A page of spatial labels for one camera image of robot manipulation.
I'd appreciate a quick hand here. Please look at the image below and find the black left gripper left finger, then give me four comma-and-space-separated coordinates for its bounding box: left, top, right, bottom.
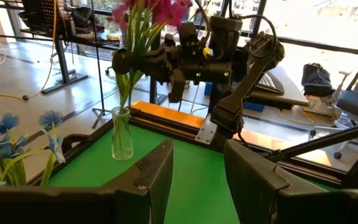
101, 138, 175, 224

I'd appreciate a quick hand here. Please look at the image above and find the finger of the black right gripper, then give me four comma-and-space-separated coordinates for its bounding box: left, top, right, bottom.
144, 46, 175, 63
141, 62, 175, 83

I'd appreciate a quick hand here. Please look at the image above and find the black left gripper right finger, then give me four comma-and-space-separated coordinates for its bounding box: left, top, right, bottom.
223, 138, 323, 224

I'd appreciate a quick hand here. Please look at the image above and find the magenta flower bunch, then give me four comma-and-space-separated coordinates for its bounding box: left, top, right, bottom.
109, 0, 194, 156

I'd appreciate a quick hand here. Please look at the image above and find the blue flower bunch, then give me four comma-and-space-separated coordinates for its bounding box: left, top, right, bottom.
11, 110, 67, 187
0, 111, 21, 187

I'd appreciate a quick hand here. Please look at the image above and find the clear glass vase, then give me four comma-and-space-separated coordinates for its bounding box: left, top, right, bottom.
110, 105, 134, 161

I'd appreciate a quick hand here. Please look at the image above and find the green table mat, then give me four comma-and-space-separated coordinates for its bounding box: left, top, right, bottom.
47, 124, 347, 224

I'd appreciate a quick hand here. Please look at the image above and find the black tripod stand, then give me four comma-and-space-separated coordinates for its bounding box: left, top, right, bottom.
90, 0, 113, 129

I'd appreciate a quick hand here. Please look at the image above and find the blue box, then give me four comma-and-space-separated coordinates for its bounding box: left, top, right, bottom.
243, 101, 265, 113

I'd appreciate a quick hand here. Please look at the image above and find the black keyboard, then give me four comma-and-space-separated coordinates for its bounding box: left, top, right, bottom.
255, 72, 285, 96

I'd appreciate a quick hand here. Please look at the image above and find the dark bag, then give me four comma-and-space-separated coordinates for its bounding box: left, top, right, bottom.
301, 63, 336, 98

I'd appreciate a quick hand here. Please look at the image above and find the grey office chair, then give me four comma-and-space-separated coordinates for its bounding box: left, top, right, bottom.
309, 43, 358, 160

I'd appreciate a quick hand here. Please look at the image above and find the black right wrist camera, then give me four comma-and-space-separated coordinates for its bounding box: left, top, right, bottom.
209, 15, 244, 60

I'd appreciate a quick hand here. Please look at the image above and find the black table frame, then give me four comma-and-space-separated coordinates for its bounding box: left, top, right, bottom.
26, 99, 358, 190

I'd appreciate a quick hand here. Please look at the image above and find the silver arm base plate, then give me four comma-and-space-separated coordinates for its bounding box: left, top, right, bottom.
194, 113, 219, 146

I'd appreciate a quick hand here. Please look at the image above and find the yellow floor cable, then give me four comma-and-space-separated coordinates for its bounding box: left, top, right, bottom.
277, 107, 332, 126

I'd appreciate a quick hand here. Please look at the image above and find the black diagonal frame strut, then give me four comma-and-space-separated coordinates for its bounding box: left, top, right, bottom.
267, 119, 358, 162

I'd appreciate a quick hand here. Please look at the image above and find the black clamp handle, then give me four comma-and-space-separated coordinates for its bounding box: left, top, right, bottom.
61, 133, 90, 154

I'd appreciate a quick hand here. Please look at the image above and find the yellow hanging cable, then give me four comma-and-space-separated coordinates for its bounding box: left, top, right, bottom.
0, 0, 58, 102

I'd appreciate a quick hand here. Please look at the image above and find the black desk frame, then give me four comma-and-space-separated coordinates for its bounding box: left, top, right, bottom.
0, 0, 127, 95

